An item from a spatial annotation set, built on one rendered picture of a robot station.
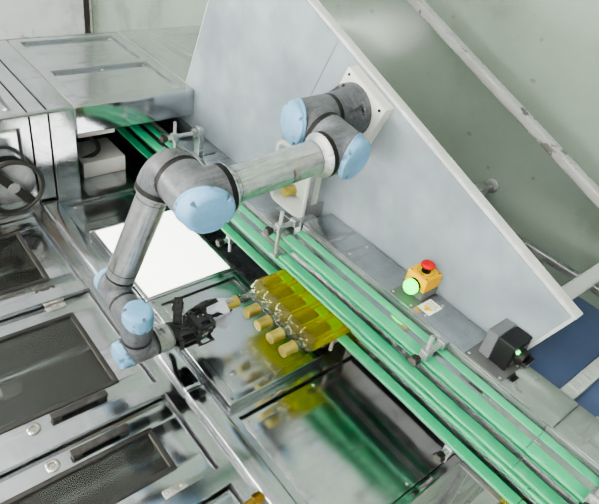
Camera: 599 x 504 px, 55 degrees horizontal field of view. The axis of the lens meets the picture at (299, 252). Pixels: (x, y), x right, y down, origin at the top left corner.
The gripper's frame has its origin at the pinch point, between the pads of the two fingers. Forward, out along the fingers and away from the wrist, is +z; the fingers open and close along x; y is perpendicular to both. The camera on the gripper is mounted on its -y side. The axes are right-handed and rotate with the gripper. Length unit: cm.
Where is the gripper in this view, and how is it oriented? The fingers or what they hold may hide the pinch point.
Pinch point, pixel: (227, 305)
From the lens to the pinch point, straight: 169.7
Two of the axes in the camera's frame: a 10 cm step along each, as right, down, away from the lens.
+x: 1.4, -8.0, -5.9
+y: 6.3, 5.3, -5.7
